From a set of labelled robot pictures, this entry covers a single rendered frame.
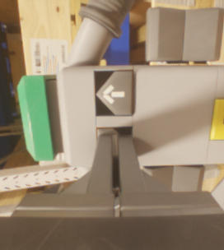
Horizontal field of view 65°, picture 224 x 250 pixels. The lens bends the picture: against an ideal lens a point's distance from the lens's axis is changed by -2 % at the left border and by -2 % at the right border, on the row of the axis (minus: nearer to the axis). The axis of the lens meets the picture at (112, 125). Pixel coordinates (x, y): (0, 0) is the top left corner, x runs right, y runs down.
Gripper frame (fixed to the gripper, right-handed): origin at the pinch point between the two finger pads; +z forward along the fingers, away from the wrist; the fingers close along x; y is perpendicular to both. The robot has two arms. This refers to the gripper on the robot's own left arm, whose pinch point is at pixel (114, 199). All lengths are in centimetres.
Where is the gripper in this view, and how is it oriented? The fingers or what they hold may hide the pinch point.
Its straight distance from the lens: 22.4
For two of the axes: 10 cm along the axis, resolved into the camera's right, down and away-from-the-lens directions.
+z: 8.6, -4.9, -1.5
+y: -5.1, -8.3, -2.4
